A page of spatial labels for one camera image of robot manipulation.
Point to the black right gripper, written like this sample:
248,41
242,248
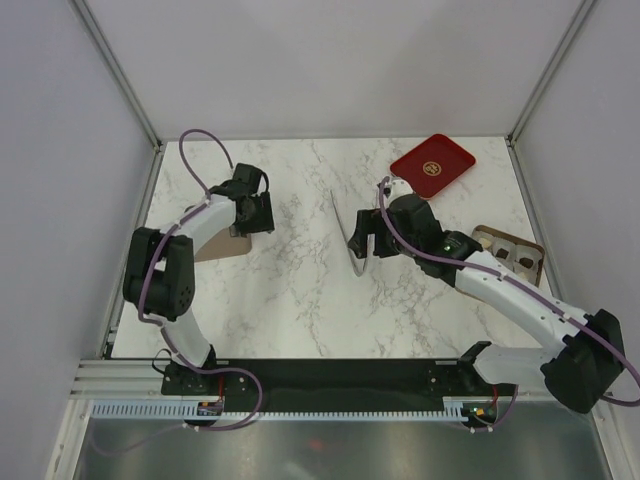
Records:
369,221

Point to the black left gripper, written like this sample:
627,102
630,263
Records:
264,223

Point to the beige box lid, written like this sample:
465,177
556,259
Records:
226,243

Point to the brown chocolate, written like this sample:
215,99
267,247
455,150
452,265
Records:
501,253

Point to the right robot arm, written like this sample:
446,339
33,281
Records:
579,355

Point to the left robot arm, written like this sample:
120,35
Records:
159,278

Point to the beige chocolate box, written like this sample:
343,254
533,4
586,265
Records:
515,250

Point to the red square tray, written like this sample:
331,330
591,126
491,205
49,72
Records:
433,165

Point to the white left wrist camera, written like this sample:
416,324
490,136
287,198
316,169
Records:
394,189

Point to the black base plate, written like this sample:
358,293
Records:
325,401

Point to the white cable duct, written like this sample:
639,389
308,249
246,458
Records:
193,410

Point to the aluminium frame left post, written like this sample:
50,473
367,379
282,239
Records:
116,71

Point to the aluminium frame post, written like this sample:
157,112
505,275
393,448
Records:
561,51
116,71

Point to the aluminium frame right post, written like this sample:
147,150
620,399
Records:
561,51

